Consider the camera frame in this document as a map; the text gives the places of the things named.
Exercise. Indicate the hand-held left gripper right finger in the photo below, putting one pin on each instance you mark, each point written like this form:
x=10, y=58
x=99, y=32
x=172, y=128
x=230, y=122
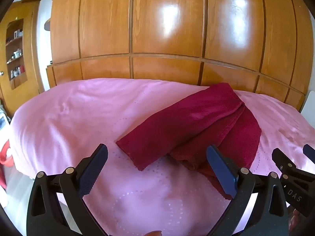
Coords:
x=221, y=174

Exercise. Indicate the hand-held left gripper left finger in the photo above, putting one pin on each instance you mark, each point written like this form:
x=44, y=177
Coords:
x=94, y=169

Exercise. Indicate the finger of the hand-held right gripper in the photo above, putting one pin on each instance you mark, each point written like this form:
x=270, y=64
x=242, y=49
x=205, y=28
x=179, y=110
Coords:
x=283, y=157
x=309, y=152

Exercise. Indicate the dark red cloth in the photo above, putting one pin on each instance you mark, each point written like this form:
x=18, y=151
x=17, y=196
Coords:
x=196, y=118

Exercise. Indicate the person's right hand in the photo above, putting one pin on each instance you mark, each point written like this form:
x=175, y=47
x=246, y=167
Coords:
x=295, y=222

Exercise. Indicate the white board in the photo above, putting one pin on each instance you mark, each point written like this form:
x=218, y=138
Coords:
x=309, y=105

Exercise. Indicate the pink bedspread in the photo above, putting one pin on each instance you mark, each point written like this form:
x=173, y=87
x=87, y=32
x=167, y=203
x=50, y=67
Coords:
x=73, y=118

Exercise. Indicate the red bag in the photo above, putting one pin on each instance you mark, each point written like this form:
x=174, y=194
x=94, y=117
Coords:
x=5, y=157

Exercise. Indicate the white appliance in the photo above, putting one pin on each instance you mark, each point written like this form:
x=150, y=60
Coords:
x=3, y=123

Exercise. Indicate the wooden shelf cabinet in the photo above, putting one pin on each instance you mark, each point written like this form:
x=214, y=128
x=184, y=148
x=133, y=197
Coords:
x=30, y=54

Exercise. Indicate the group of small bottles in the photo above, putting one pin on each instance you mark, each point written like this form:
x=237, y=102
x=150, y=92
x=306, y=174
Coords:
x=17, y=54

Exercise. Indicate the wooden wardrobe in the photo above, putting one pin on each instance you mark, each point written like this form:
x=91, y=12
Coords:
x=167, y=29

